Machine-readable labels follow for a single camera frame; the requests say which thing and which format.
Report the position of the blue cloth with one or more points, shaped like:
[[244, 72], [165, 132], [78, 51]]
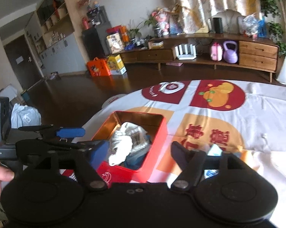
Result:
[[135, 161]]

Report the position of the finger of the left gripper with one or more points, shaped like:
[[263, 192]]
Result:
[[52, 131]]

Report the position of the cereal box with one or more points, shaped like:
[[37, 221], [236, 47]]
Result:
[[115, 43]]

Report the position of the white cloth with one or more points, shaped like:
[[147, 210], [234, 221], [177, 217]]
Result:
[[120, 147]]

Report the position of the white knitted gauze roll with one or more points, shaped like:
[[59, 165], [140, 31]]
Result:
[[137, 135]]

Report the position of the orange gift box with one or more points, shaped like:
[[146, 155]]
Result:
[[98, 67]]

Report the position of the purple kettlebell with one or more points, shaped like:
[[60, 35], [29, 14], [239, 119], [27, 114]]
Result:
[[230, 55]]

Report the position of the yellow carton box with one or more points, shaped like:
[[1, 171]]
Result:
[[116, 65]]

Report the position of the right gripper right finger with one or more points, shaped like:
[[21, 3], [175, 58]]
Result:
[[191, 163]]

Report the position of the tall potted green plant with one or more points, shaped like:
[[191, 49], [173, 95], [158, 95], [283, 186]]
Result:
[[276, 9]]

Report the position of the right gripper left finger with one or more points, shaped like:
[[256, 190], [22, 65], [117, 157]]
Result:
[[88, 156]]

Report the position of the clear plastic bag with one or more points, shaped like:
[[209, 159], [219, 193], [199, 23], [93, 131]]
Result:
[[250, 26]]

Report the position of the grey plastic bag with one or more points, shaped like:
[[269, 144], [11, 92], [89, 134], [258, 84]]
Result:
[[23, 116]]

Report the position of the white wifi router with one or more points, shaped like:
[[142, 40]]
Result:
[[185, 52]]

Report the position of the black cylinder speaker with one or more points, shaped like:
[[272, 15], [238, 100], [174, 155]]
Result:
[[218, 25]]

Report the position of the pink plush doll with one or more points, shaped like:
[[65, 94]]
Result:
[[161, 17]]

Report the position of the blue cartoon face mask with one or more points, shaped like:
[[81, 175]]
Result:
[[215, 151]]

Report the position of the red square tin box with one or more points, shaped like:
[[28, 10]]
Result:
[[154, 122]]

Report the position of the wooden TV cabinet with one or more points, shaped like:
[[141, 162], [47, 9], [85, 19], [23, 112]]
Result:
[[255, 54]]

